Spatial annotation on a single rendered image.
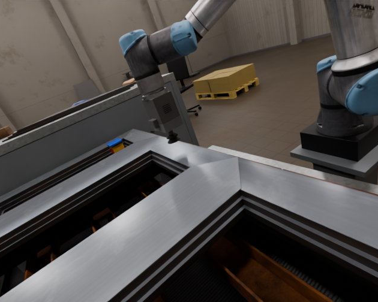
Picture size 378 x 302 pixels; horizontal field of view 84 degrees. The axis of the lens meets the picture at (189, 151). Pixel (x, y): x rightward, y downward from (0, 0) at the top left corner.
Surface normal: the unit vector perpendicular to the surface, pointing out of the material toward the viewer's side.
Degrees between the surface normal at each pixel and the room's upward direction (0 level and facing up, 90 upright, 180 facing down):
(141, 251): 0
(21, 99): 90
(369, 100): 98
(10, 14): 90
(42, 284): 0
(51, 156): 90
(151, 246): 0
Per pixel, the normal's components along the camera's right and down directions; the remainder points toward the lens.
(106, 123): 0.55, 0.18
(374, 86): -0.11, 0.59
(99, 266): -0.33, -0.85
